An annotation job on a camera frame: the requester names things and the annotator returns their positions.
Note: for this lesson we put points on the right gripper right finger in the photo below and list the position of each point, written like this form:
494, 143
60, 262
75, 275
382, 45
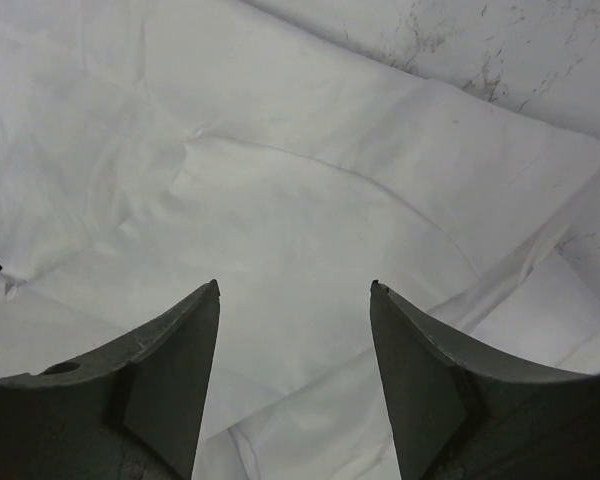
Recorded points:
461, 409

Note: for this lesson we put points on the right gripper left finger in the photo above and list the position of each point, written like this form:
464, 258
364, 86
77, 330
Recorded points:
130, 409

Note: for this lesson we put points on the white long sleeve shirt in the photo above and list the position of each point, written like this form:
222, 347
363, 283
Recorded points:
149, 146

